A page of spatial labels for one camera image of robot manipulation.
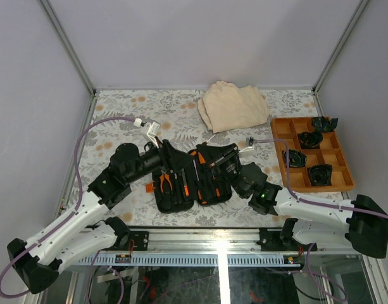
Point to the floral table mat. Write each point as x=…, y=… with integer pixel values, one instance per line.
x=180, y=122

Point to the dark tape roll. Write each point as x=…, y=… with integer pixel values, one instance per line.
x=310, y=140
x=320, y=175
x=324, y=124
x=294, y=158

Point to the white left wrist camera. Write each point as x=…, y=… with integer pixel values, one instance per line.
x=149, y=130

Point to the dark green tool case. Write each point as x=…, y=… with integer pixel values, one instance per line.
x=211, y=179

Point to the orange black needle-nose pliers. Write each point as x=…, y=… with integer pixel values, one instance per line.
x=166, y=184

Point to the orange compartment tray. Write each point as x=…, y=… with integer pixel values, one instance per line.
x=329, y=152

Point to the orange handled long screwdriver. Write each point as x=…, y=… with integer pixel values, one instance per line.
x=198, y=156

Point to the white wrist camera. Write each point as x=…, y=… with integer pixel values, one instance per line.
x=248, y=148
x=149, y=130

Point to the large black orange screwdriver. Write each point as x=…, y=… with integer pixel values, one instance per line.
x=199, y=185

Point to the orange utility knife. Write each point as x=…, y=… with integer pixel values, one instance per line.
x=186, y=189

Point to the dark tape roll top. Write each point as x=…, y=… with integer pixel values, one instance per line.
x=324, y=124

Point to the cream cloth bag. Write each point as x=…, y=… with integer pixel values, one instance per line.
x=224, y=106

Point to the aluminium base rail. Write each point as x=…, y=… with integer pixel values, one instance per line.
x=200, y=247

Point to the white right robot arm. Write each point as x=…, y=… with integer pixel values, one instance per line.
x=359, y=223

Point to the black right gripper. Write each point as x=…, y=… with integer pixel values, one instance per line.
x=235, y=157

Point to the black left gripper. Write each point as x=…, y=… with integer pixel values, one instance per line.
x=175, y=160

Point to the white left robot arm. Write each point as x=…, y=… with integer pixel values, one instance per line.
x=40, y=259

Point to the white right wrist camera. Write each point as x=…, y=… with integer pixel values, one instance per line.
x=248, y=148

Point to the dark tape roll bottom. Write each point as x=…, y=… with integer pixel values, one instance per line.
x=320, y=175

